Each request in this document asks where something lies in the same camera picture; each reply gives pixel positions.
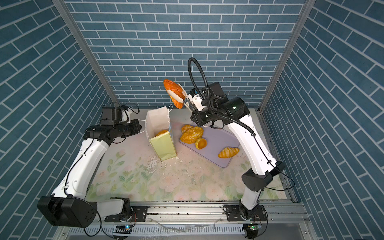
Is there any lavender plastic tray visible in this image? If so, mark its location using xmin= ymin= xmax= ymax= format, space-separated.
xmin=179 ymin=127 xmax=240 ymax=168

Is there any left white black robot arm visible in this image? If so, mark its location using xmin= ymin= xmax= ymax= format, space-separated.
xmin=37 ymin=120 xmax=142 ymax=228

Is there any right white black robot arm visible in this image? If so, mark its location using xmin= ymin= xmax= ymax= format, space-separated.
xmin=163 ymin=80 xmax=286 ymax=220

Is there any black mounting plate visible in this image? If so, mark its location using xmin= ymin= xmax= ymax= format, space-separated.
xmin=105 ymin=206 xmax=148 ymax=223
xmin=223 ymin=203 xmax=268 ymax=222

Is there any white green paper bag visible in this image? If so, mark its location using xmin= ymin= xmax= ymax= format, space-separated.
xmin=143 ymin=105 xmax=177 ymax=161

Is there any yellow orange round bun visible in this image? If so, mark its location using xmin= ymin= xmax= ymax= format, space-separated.
xmin=195 ymin=138 xmax=208 ymax=150

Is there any reddish brown croissant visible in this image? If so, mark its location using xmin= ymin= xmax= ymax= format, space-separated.
xmin=163 ymin=79 xmax=183 ymax=109

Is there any small golden roll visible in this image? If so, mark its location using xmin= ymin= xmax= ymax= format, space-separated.
xmin=181 ymin=125 xmax=193 ymax=133

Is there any striped golden croissant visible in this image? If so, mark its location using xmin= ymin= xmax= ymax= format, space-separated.
xmin=218 ymin=147 xmax=240 ymax=159

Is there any white vented cable duct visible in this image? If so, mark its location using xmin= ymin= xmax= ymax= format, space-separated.
xmin=68 ymin=224 xmax=245 ymax=236

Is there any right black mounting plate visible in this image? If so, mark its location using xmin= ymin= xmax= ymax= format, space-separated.
xmin=223 ymin=203 xmax=268 ymax=222

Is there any aluminium front rail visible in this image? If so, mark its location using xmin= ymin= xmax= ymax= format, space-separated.
xmin=62 ymin=201 xmax=307 ymax=226

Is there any round orange pancake stack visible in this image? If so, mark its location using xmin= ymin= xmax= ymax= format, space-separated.
xmin=156 ymin=130 xmax=169 ymax=137

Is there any sesame oval bread loaf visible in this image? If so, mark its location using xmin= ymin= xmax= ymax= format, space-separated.
xmin=180 ymin=127 xmax=204 ymax=144

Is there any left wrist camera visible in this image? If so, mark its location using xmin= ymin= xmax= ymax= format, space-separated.
xmin=100 ymin=105 xmax=131 ymax=127

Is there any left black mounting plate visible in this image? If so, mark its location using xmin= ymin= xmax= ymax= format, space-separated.
xmin=105 ymin=206 xmax=148 ymax=223

